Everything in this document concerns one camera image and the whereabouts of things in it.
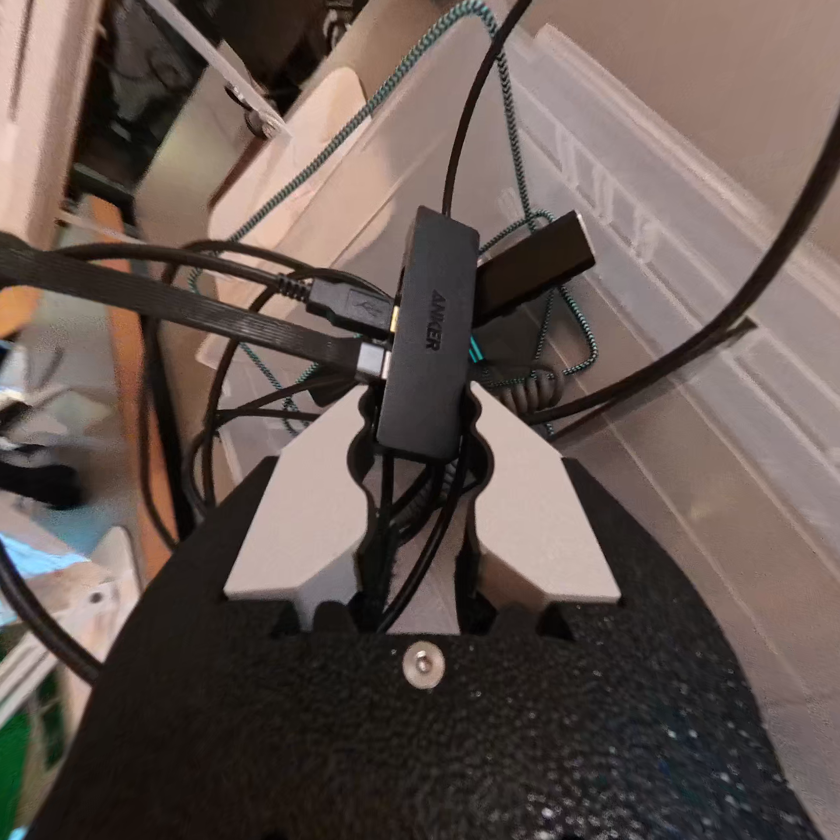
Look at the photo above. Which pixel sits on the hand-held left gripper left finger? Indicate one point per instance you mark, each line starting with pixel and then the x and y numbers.
pixel 302 525

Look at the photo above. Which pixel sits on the clear plastic bin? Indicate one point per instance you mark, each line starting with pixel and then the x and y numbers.
pixel 689 216

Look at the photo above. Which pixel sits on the black box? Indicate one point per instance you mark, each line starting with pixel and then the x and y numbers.
pixel 531 269

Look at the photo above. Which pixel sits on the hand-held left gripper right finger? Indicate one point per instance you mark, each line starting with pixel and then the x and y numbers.
pixel 544 531

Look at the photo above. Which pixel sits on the black usb hub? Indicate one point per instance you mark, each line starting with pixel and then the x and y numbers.
pixel 426 361

